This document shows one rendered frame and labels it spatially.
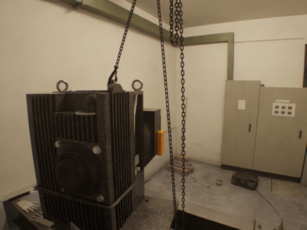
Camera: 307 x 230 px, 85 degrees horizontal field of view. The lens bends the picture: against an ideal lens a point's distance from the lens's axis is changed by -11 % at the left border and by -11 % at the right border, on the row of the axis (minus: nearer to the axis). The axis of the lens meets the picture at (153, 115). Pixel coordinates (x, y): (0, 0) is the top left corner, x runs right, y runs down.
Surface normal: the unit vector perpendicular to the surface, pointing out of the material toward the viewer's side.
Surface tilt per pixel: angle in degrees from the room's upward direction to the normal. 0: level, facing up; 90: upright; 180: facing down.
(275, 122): 90
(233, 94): 90
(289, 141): 90
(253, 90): 90
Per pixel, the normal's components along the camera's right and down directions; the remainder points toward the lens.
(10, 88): 0.84, 0.08
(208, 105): -0.54, 0.13
